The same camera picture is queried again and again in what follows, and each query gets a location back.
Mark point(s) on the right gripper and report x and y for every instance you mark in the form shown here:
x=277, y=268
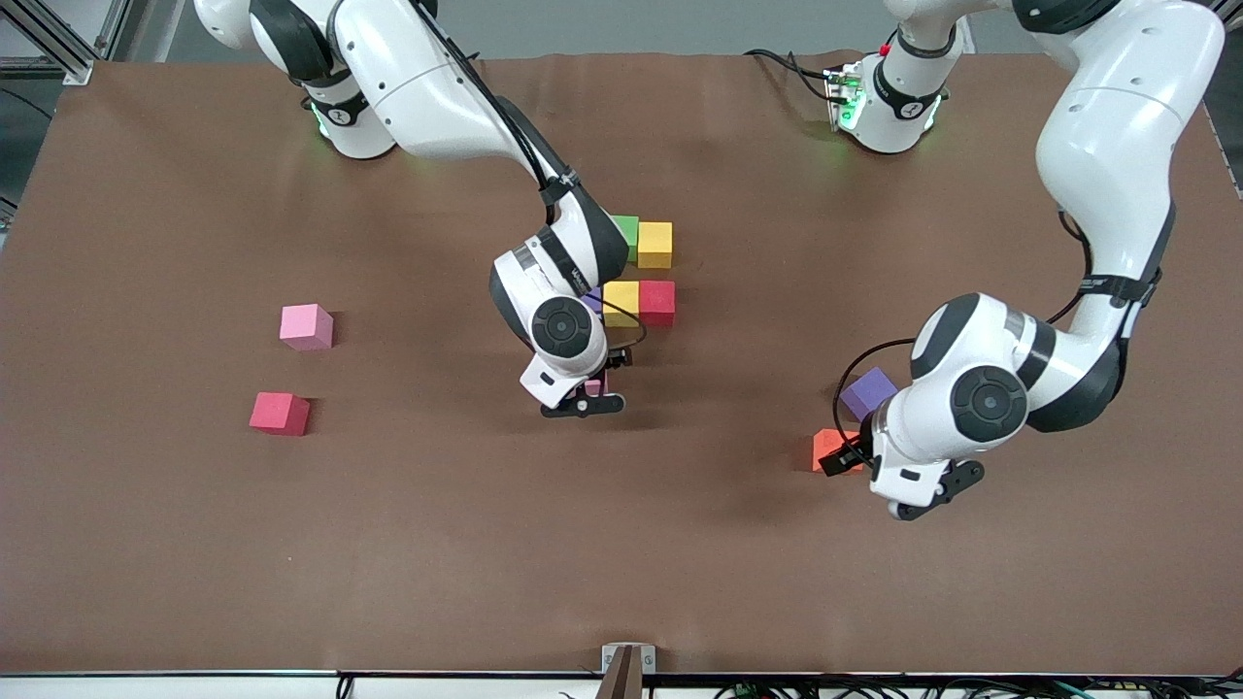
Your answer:
x=616, y=360

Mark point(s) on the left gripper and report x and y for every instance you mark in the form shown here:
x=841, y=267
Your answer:
x=858, y=448

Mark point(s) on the orange foam block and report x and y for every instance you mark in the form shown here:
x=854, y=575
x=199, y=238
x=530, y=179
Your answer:
x=830, y=445

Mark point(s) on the pink foam block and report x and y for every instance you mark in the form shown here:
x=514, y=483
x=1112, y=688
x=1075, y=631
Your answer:
x=593, y=387
x=306, y=326

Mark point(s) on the purple foam block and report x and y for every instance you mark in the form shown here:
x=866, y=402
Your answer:
x=867, y=391
x=593, y=301

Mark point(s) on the yellow foam block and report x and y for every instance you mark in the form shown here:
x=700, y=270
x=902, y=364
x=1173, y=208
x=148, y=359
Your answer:
x=622, y=299
x=655, y=245

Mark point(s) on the red foam block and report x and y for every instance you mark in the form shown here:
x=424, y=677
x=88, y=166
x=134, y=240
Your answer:
x=279, y=413
x=657, y=301

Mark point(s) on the green foam block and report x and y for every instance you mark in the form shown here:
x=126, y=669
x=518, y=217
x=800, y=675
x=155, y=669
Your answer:
x=628, y=233

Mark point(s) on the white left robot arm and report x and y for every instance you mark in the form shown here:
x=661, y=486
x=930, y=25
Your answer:
x=1117, y=146

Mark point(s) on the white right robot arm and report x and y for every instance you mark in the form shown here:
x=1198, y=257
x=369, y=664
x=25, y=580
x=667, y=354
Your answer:
x=418, y=87

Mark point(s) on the brown table cover sheet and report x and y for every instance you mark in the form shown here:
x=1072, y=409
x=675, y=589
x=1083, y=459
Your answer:
x=621, y=563

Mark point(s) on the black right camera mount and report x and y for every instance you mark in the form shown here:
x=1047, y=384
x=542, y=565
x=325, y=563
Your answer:
x=617, y=357

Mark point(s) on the grey metal bracket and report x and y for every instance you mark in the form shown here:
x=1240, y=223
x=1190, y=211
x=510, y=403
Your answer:
x=627, y=668

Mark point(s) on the aluminium frame profile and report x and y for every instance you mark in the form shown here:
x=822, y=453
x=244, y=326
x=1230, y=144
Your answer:
x=114, y=29
x=60, y=53

